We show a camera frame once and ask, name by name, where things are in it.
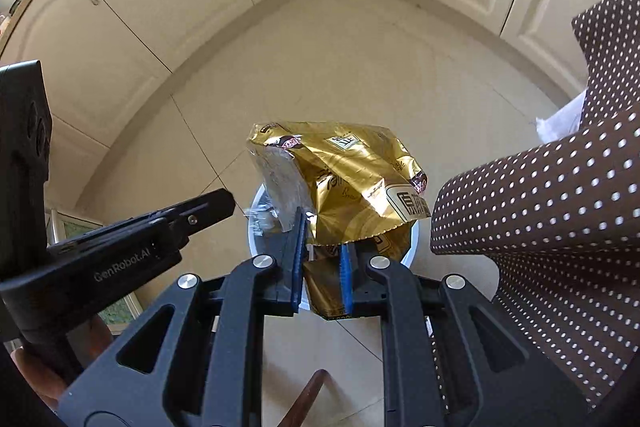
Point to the gold foil snack bag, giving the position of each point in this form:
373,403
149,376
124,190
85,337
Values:
350,172

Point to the white paper sheet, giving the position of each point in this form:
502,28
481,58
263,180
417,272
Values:
562,119

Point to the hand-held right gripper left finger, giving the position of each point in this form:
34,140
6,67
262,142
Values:
298,267

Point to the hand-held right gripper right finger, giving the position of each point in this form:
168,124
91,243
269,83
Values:
346,282

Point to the brown polka dot tablecloth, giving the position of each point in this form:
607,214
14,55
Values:
550,217

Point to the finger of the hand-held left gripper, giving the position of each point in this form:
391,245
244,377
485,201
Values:
200,207

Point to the green patterned glass panel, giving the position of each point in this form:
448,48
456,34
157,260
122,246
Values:
120,309

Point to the white trash bin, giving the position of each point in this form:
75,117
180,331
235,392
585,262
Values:
257,247

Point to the person's left hand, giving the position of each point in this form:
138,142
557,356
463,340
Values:
37,377

